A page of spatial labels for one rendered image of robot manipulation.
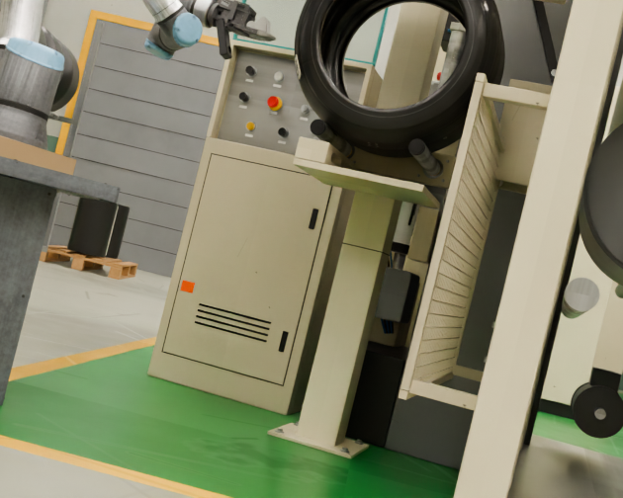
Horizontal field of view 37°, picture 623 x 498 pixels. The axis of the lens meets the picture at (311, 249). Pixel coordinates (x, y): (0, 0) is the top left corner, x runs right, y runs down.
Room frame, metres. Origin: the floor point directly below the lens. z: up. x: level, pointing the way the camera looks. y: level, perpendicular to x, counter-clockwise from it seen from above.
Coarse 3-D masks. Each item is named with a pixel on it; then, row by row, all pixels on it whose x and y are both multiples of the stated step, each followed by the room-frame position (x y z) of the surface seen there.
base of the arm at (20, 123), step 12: (0, 108) 2.33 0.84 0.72; (12, 108) 2.33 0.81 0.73; (24, 108) 2.34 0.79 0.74; (0, 120) 2.31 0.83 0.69; (12, 120) 2.32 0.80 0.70; (24, 120) 2.33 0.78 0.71; (36, 120) 2.36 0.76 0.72; (0, 132) 2.30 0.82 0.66; (12, 132) 2.31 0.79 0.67; (24, 132) 2.33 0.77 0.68; (36, 132) 2.35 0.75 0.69; (36, 144) 2.35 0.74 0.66
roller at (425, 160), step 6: (414, 144) 2.46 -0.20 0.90; (420, 144) 2.46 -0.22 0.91; (414, 150) 2.46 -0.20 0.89; (420, 150) 2.46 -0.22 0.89; (426, 150) 2.49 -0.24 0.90; (414, 156) 2.49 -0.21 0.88; (420, 156) 2.49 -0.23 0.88; (426, 156) 2.52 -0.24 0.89; (432, 156) 2.61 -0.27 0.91; (420, 162) 2.57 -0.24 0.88; (426, 162) 2.58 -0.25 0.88; (432, 162) 2.63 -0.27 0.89; (426, 168) 2.66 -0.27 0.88; (432, 168) 2.68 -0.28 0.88; (438, 168) 2.75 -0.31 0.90; (432, 174) 2.76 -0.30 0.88
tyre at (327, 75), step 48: (336, 0) 2.75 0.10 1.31; (384, 0) 2.79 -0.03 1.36; (432, 0) 2.75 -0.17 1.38; (480, 0) 2.45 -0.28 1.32; (336, 48) 2.82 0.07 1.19; (480, 48) 2.43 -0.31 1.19; (336, 96) 2.52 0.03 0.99; (432, 96) 2.45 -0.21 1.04; (384, 144) 2.54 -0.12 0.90; (432, 144) 2.59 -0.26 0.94
